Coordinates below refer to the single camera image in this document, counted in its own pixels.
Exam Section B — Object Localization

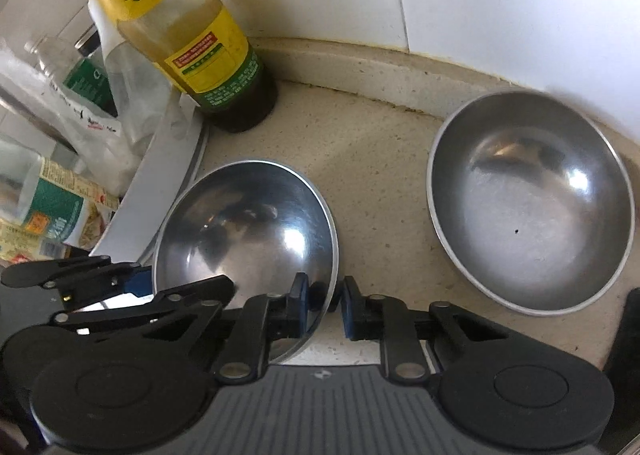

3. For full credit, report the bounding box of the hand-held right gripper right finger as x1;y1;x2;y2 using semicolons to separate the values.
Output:
340;276;526;383

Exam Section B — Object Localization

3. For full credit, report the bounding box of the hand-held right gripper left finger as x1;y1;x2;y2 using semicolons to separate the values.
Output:
141;272;323;383

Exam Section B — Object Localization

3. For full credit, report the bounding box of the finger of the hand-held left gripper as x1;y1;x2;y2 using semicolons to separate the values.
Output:
0;255;152;308
50;275;236;336

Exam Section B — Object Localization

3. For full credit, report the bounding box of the stainless steel bowl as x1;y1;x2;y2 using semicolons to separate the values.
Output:
426;90;636;317
152;160;341;366

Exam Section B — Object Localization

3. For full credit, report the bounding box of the white rotating condiment rack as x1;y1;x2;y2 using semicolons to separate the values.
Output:
90;100;210;261

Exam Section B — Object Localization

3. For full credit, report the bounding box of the purple neck label bottle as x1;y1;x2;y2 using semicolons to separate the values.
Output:
0;135;121;261

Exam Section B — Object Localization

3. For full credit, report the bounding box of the clear plastic bag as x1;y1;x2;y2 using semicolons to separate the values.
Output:
0;0;201;196

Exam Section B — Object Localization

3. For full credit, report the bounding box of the black cap bottle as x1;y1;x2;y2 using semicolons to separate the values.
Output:
62;25;118;118

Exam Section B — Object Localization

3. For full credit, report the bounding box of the green cap yellow label bottle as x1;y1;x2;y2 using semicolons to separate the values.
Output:
57;0;278;134

